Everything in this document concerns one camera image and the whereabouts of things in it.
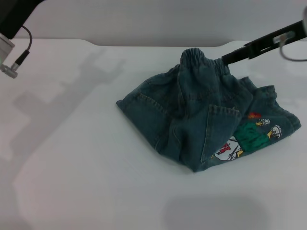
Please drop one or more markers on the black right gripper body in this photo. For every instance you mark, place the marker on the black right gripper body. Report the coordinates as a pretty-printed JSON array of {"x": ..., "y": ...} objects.
[{"x": 278, "y": 33}]

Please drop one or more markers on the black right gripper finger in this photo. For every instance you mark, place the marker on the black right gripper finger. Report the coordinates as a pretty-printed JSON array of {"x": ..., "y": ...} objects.
[{"x": 239, "y": 54}]

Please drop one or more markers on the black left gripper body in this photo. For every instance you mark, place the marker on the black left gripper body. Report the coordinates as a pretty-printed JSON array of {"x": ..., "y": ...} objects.
[{"x": 14, "y": 16}]

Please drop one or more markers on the blue denim shorts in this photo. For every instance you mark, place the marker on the blue denim shorts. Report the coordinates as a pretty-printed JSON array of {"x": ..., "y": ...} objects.
[{"x": 196, "y": 115}]

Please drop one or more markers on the small metal connector plug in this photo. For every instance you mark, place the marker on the small metal connector plug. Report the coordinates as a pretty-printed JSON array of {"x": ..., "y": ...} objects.
[
  {"x": 8, "y": 70},
  {"x": 285, "y": 36}
]

